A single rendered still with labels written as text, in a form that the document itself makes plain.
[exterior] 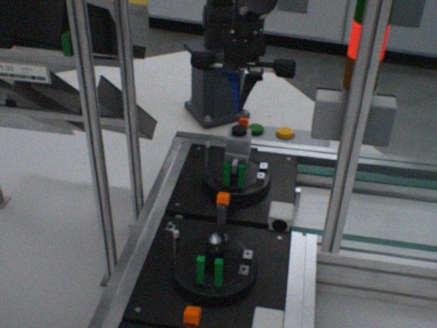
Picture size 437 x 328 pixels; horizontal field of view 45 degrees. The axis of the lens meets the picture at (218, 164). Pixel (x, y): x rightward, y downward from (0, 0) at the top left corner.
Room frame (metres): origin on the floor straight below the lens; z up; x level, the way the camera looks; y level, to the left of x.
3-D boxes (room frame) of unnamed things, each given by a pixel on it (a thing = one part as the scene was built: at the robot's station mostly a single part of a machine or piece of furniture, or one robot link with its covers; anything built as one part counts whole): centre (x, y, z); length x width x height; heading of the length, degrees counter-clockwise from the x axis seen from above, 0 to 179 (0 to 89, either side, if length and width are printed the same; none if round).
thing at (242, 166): (0.82, -0.04, 1.01); 0.01 x 0.01 x 0.05; 81
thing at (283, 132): (1.06, -0.15, 0.96); 0.04 x 0.04 x 0.02
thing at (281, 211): (0.75, -0.12, 0.97); 0.05 x 0.05 x 0.04; 81
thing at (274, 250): (0.61, 0.00, 1.01); 0.24 x 0.24 x 0.13; 81
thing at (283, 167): (0.86, -0.04, 0.96); 0.24 x 0.24 x 0.02; 81
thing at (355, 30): (0.72, -0.21, 1.33); 0.05 x 0.05 x 0.05
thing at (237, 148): (0.85, -0.04, 1.06); 0.08 x 0.04 x 0.07; 171
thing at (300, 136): (1.06, -0.15, 0.93); 0.21 x 0.07 x 0.06; 81
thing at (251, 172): (0.86, -0.04, 0.98); 0.14 x 0.14 x 0.02
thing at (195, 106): (1.34, 0.01, 0.96); 0.15 x 0.15 x 0.20; 27
